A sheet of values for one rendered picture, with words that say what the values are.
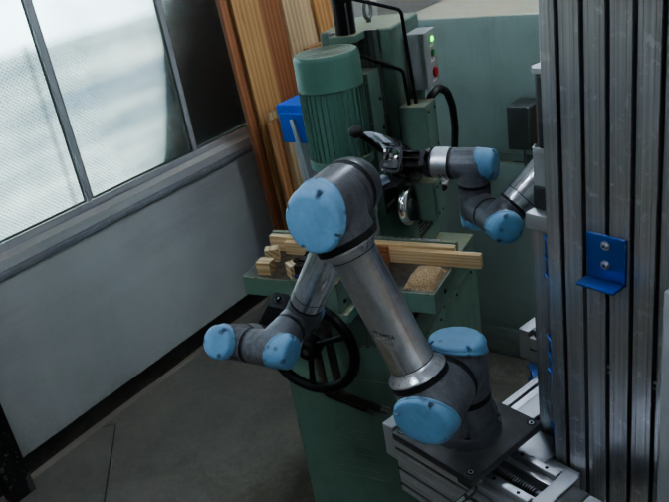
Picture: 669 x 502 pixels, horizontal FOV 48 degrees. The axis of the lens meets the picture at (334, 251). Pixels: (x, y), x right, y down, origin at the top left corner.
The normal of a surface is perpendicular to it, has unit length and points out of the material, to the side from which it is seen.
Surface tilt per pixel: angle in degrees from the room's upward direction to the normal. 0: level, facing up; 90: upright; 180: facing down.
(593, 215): 90
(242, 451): 0
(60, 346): 90
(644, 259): 90
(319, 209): 84
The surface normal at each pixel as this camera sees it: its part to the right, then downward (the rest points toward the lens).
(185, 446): -0.14, -0.90
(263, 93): 0.79, 0.09
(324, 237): -0.51, 0.34
